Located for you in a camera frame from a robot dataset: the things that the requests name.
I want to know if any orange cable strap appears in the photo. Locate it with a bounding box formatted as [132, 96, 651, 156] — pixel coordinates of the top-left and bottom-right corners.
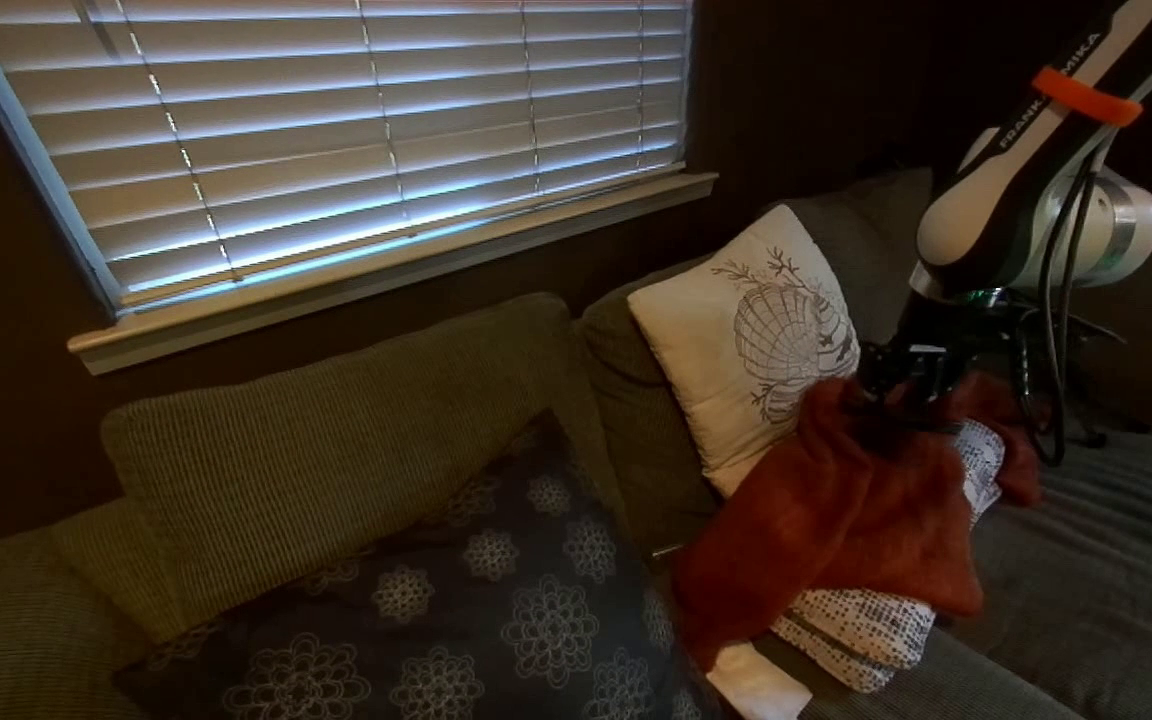
[1033, 64, 1149, 131]

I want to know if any white shell print pillow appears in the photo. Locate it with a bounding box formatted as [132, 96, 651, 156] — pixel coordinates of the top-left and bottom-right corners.
[626, 200, 873, 501]

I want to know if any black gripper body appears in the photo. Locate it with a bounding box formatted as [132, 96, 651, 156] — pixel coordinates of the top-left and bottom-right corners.
[873, 292, 1008, 392]

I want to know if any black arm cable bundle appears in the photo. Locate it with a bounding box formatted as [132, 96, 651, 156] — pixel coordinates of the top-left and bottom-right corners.
[1002, 75, 1149, 471]

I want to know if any dark grey floral pillow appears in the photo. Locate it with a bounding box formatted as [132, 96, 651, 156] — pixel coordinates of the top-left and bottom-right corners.
[107, 410, 721, 720]

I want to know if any beige window sill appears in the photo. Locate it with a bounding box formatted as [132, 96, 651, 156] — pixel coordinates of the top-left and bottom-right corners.
[66, 167, 721, 380]

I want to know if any grey green sofa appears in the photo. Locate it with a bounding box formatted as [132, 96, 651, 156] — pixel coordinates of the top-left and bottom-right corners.
[0, 163, 1152, 720]

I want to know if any rust brown fleece blanket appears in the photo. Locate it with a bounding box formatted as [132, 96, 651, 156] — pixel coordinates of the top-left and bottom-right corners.
[667, 369, 1058, 677]

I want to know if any white window blind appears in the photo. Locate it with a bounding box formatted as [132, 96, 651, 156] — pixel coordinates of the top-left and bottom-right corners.
[0, 0, 700, 319]

